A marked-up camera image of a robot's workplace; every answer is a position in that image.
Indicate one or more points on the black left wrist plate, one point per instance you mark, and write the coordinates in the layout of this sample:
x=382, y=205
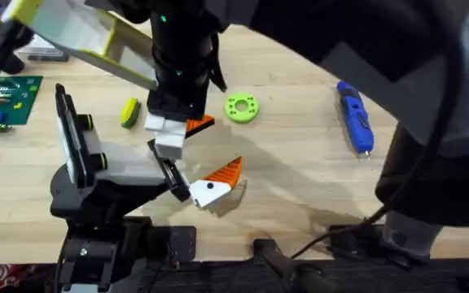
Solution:
x=71, y=134

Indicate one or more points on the green board with toy blocks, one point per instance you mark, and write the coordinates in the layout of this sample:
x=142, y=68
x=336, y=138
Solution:
x=12, y=99

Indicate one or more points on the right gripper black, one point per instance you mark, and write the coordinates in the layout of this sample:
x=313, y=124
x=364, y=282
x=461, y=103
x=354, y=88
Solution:
x=181, y=61

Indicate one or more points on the yellow-green toy vegetable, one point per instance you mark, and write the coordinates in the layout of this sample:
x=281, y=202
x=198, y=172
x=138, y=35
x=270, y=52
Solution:
x=130, y=112

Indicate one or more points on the black rail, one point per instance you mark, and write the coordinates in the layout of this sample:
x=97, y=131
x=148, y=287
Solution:
x=381, y=278

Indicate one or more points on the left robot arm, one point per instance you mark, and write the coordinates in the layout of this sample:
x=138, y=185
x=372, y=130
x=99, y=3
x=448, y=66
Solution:
x=96, y=252

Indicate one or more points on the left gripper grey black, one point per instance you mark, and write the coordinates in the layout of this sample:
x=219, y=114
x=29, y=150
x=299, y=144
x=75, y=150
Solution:
x=128, y=167

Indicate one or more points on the white tub with yellow-green rim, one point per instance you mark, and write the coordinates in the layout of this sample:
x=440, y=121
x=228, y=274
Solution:
x=71, y=28

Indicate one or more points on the green disc with holes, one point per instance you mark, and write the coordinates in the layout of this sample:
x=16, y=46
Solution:
x=234, y=116

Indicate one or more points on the clear plastic box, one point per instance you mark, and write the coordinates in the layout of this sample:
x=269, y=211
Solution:
x=41, y=51

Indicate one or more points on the blue electric screwdriver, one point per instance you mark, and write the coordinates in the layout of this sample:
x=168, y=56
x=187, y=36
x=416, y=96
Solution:
x=354, y=118

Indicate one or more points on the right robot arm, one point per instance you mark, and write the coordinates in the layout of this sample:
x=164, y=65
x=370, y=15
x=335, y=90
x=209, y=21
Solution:
x=413, y=73

